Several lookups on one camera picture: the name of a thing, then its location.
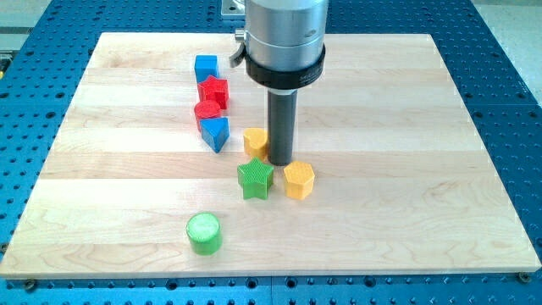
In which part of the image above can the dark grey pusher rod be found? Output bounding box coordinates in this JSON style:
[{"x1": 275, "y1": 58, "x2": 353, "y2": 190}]
[{"x1": 268, "y1": 89, "x2": 297, "y2": 166}]

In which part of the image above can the red cylinder block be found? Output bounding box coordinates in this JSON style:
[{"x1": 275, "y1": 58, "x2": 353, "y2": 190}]
[{"x1": 194, "y1": 100, "x2": 222, "y2": 130}]

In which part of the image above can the yellow hexagon block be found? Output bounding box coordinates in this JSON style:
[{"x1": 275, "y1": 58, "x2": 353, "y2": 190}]
[{"x1": 283, "y1": 161, "x2": 315, "y2": 200}]

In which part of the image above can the silver metal mounting plate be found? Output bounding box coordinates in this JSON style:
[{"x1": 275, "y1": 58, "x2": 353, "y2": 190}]
[{"x1": 220, "y1": 0, "x2": 245, "y2": 20}]

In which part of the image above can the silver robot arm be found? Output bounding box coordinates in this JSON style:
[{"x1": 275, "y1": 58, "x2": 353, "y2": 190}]
[{"x1": 230, "y1": 0, "x2": 329, "y2": 96}]

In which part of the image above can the green cylinder block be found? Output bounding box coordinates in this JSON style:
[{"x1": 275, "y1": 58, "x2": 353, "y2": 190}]
[{"x1": 185, "y1": 212, "x2": 222, "y2": 256}]

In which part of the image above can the green star block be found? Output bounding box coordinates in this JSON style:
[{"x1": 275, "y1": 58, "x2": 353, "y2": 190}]
[{"x1": 237, "y1": 157, "x2": 274, "y2": 200}]

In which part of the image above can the blue cube block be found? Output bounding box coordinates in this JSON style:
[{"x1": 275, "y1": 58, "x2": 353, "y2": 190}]
[{"x1": 194, "y1": 54, "x2": 219, "y2": 83}]

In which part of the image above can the light wooden board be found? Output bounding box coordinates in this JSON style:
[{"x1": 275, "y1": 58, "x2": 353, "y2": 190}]
[{"x1": 1, "y1": 32, "x2": 540, "y2": 279}]

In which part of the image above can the red star block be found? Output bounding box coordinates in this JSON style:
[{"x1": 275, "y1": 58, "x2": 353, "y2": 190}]
[{"x1": 197, "y1": 75, "x2": 230, "y2": 110}]

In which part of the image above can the blue triangle block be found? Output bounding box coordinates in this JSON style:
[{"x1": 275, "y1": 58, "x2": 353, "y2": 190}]
[{"x1": 200, "y1": 117, "x2": 230, "y2": 153}]

